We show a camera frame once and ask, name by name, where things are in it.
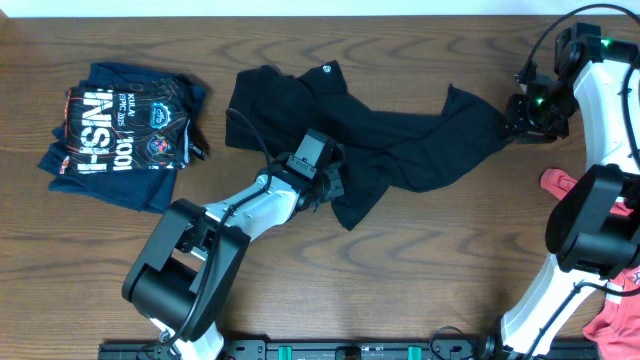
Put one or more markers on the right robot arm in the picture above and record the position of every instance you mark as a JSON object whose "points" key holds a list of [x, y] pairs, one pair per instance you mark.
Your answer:
{"points": [[592, 234]]}

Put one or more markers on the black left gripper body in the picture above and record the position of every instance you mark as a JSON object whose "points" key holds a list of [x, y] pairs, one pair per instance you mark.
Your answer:
{"points": [[328, 188]]}

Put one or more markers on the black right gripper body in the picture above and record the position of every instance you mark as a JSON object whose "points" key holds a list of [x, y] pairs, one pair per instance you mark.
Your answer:
{"points": [[545, 117]]}

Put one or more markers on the black t-shirt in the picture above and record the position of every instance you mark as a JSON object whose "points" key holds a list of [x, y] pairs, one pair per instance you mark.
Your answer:
{"points": [[414, 152]]}

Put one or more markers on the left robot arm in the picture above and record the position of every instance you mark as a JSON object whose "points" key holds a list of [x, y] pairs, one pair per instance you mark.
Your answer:
{"points": [[183, 276]]}

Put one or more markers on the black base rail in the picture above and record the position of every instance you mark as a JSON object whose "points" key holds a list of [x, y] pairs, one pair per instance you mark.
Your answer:
{"points": [[260, 350]]}

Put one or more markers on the folded navy printed t-shirt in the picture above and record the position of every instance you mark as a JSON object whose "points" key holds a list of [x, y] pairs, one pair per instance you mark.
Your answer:
{"points": [[127, 131]]}

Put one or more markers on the red printed t-shirt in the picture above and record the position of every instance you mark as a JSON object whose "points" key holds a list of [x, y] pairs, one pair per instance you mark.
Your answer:
{"points": [[615, 330]]}

